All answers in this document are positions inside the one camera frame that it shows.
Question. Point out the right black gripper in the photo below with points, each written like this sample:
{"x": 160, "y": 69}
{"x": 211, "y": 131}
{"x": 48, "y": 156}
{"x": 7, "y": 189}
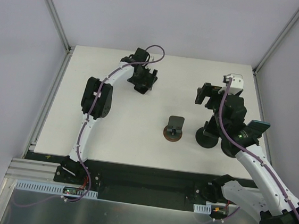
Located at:
{"x": 208, "y": 95}

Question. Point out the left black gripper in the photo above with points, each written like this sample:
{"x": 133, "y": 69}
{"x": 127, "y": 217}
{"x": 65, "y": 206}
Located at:
{"x": 147, "y": 81}

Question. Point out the black phone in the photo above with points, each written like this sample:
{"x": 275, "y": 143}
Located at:
{"x": 258, "y": 127}
{"x": 211, "y": 129}
{"x": 142, "y": 84}

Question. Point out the black phone stand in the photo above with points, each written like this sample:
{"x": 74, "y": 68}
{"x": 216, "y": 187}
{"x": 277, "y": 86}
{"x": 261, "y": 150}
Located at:
{"x": 228, "y": 148}
{"x": 204, "y": 140}

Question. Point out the brown disc small stand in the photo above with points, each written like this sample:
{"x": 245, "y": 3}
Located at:
{"x": 173, "y": 131}

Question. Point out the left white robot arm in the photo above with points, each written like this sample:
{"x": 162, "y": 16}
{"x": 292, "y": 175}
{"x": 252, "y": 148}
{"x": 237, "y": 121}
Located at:
{"x": 97, "y": 98}

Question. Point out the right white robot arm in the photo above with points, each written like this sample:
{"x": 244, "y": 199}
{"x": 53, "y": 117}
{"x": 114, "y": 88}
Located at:
{"x": 241, "y": 141}

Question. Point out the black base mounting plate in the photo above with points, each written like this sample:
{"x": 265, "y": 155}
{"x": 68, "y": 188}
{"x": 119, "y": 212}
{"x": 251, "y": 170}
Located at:
{"x": 133, "y": 184}

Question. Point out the metal sheet front panel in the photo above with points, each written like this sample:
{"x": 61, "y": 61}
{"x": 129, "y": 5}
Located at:
{"x": 39, "y": 208}

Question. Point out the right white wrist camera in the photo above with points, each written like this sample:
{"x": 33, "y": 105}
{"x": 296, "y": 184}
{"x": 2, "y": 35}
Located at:
{"x": 236, "y": 86}

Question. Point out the right aluminium frame post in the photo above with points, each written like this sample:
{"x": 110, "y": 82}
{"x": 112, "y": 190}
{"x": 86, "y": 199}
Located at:
{"x": 277, "y": 42}

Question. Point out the aluminium frame post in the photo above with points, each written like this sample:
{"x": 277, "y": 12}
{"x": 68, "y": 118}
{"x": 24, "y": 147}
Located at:
{"x": 58, "y": 25}
{"x": 277, "y": 42}

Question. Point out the right white cable duct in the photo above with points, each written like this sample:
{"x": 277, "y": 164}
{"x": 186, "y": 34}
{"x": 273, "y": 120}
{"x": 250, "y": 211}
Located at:
{"x": 202, "y": 209}

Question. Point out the white cable duct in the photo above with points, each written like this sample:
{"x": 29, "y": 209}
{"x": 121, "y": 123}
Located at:
{"x": 202, "y": 209}
{"x": 45, "y": 188}

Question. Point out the left aluminium frame post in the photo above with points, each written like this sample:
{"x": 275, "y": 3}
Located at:
{"x": 58, "y": 25}

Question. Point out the front aluminium rail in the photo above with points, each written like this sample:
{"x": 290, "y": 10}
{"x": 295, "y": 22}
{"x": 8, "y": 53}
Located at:
{"x": 31, "y": 170}

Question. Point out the left white cable duct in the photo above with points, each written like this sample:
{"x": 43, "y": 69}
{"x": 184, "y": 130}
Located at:
{"x": 45, "y": 188}

